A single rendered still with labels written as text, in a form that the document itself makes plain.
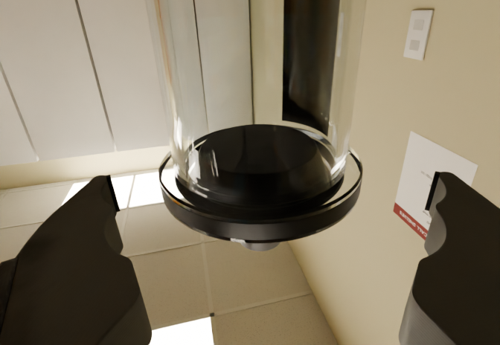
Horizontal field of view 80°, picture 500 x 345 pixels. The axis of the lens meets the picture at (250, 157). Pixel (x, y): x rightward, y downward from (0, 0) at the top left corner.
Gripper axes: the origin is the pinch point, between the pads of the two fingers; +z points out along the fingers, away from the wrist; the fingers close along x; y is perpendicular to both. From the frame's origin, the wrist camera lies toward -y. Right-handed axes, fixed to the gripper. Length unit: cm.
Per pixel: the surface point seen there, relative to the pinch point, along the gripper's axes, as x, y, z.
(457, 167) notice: 45, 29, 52
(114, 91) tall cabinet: -120, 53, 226
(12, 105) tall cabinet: -193, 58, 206
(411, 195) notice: 42, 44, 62
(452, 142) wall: 44, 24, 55
